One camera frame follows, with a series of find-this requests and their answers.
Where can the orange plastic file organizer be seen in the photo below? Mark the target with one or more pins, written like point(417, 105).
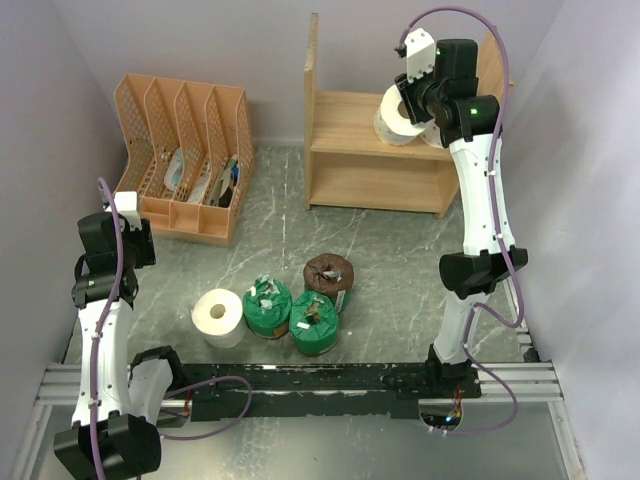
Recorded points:
point(208, 122)

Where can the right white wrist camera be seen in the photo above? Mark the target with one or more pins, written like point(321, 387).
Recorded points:
point(419, 51)

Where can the brown roll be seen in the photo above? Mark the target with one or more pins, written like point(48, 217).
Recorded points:
point(332, 276)

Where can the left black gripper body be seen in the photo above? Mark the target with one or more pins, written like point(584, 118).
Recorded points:
point(137, 245)

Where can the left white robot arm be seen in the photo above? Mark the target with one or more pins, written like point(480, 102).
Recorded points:
point(113, 433)

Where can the white roll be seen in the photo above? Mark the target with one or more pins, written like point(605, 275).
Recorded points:
point(390, 125)
point(434, 136)
point(218, 317)

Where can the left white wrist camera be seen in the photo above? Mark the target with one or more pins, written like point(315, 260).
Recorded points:
point(127, 203)

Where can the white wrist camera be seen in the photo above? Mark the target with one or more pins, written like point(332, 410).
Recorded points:
point(419, 51)
point(127, 203)

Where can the stationery in organizer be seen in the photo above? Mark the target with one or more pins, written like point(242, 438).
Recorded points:
point(222, 191)

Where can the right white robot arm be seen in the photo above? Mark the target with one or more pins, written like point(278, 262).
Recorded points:
point(489, 254)

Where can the aluminium rail frame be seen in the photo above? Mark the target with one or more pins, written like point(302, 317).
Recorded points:
point(500, 383)

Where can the green roll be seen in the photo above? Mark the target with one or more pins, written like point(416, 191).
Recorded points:
point(267, 306)
point(313, 323)

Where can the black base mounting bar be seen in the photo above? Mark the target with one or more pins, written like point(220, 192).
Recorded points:
point(393, 389)

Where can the wooden two-tier shelf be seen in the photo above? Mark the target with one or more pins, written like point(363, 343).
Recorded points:
point(347, 165)

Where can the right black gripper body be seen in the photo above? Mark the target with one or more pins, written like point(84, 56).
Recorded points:
point(414, 95)

